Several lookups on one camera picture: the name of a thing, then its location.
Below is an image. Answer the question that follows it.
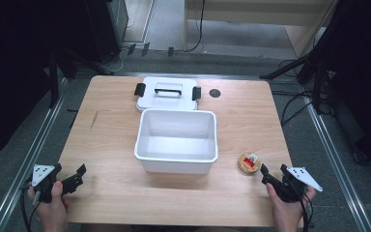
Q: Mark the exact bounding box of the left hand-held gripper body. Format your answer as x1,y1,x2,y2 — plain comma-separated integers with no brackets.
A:
31,162,78,205

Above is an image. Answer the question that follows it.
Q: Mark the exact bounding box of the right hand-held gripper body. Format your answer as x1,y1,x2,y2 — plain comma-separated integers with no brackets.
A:
272,165,324,204

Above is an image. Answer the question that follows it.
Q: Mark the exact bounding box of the round tin with red label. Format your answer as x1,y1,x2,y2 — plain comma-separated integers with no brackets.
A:
237,152,262,175

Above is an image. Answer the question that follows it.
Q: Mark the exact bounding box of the white plastic storage box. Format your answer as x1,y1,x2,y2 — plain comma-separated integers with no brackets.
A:
133,108,219,175

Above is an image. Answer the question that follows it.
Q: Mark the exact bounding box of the person's left hand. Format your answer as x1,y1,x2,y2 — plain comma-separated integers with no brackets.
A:
26,180,72,232

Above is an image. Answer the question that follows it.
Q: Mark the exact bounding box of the person's right hand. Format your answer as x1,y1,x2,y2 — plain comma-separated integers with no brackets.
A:
265,183,317,232

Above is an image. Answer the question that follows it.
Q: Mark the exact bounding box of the black stand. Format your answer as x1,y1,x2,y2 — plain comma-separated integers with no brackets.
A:
44,47,114,109
258,28,339,114

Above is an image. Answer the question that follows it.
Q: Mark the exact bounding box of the white lid with black latches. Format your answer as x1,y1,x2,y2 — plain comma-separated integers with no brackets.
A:
133,75,203,113

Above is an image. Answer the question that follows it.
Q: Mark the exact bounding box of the black curtain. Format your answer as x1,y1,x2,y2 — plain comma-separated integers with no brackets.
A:
0,0,90,165
315,0,371,173

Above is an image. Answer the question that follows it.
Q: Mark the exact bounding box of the black cabinet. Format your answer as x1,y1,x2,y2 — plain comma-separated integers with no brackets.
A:
82,0,130,65

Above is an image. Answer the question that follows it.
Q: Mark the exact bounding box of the light wooden furniture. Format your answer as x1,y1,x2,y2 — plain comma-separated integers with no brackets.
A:
183,0,340,60

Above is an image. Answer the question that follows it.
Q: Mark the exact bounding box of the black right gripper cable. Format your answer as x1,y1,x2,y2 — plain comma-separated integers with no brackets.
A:
283,175,315,232

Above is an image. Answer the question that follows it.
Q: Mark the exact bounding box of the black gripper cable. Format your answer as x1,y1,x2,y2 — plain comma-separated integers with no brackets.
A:
19,184,43,232
283,175,315,232

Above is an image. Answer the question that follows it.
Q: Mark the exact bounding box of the metal floor rail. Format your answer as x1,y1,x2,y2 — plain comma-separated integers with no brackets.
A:
0,76,70,232
299,84,371,232

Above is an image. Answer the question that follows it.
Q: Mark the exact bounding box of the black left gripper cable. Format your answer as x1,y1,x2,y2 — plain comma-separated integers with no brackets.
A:
19,184,43,232

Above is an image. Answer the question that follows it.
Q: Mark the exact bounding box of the black floor cable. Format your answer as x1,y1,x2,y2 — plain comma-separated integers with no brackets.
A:
271,90,317,128

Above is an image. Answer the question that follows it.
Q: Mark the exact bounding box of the white floor cable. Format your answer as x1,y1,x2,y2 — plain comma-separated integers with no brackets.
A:
104,47,126,74

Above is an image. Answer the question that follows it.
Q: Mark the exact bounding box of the black hanging cable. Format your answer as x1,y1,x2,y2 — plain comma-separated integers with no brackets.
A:
184,0,207,53

